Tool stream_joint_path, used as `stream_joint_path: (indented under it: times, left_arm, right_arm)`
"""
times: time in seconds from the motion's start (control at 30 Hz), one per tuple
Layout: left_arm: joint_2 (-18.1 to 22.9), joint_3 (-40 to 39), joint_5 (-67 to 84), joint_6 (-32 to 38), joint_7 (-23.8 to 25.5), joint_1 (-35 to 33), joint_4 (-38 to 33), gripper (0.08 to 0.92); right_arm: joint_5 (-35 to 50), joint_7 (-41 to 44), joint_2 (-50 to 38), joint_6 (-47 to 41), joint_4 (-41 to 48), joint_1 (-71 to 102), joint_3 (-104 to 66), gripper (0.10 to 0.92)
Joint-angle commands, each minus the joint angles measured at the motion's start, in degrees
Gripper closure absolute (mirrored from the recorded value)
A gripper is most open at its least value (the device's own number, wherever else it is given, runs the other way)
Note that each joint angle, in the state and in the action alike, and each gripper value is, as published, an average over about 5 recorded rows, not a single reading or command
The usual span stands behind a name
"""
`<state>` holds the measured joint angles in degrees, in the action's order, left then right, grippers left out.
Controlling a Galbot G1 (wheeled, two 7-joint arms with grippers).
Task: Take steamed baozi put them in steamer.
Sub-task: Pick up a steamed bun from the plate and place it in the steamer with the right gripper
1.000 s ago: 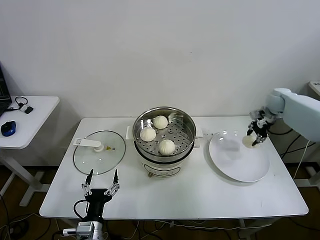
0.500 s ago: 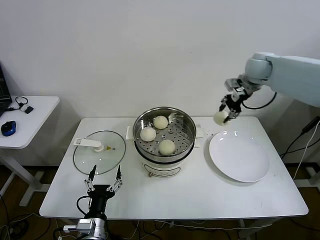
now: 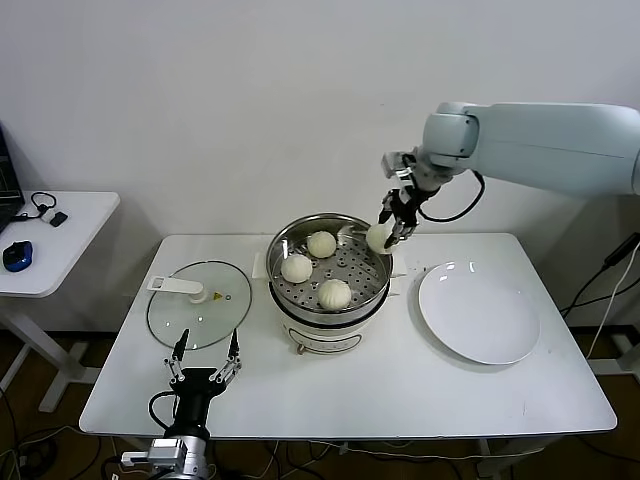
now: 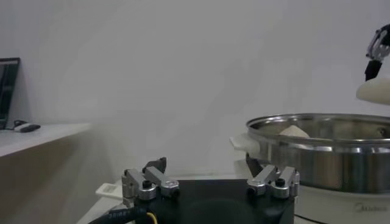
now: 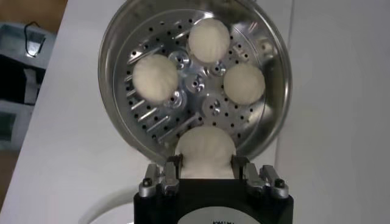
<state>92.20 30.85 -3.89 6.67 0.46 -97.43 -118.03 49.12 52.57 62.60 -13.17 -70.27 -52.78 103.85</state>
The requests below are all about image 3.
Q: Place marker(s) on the white electric cooking pot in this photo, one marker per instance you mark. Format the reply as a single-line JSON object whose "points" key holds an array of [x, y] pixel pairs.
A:
{"points": [[320, 332]]}

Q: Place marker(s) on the small white device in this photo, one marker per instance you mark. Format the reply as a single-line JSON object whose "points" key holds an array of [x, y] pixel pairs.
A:
{"points": [[47, 216]]}

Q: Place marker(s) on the blue computer mouse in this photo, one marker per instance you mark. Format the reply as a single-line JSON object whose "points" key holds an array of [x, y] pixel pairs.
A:
{"points": [[17, 256]]}

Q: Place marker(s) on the white side table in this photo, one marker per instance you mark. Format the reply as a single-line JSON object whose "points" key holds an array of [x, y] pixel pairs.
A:
{"points": [[75, 250]]}

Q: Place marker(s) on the white round plate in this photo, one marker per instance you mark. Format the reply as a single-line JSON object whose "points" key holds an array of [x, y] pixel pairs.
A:
{"points": [[480, 315]]}

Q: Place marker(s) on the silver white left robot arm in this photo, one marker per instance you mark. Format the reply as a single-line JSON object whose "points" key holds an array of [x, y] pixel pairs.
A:
{"points": [[192, 455]]}

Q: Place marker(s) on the black laptop screen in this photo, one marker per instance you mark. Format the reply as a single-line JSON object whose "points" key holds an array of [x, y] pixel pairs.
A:
{"points": [[7, 195]]}

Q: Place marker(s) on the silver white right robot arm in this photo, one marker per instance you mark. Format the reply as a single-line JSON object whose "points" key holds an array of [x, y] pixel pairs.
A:
{"points": [[540, 145]]}

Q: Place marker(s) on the silver wrist module box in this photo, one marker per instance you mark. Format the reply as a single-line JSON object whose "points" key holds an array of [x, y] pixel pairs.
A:
{"points": [[395, 165], [165, 452]]}

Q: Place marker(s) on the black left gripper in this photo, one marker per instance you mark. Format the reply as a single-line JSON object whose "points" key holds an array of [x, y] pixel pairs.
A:
{"points": [[196, 382]]}

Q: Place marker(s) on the small black device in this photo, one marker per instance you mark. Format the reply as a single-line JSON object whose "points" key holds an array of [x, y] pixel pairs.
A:
{"points": [[59, 220]]}

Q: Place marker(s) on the white table leg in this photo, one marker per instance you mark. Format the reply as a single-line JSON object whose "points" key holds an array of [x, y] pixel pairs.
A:
{"points": [[495, 457]]}

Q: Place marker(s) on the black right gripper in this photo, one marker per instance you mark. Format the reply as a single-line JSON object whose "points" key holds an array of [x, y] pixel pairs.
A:
{"points": [[407, 207]]}

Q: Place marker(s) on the stainless steel steamer basket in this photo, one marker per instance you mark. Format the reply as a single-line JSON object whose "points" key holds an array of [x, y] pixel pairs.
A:
{"points": [[365, 277]]}

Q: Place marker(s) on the white steamed baozi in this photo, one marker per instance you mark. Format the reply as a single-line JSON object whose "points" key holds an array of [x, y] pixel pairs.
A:
{"points": [[321, 245], [377, 239], [334, 294], [296, 268]]}

